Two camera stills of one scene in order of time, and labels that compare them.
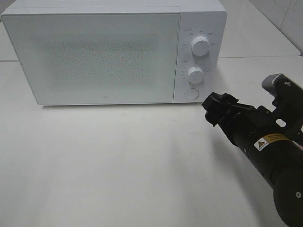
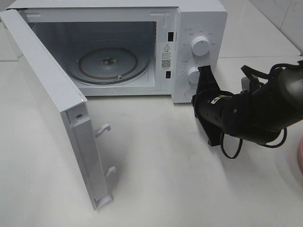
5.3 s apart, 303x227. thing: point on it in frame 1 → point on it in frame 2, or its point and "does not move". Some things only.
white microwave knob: x=200 y=46 does not move
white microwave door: x=71 y=58 → x=73 y=105
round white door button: x=191 y=93 does not move
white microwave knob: x=196 y=75 does not move
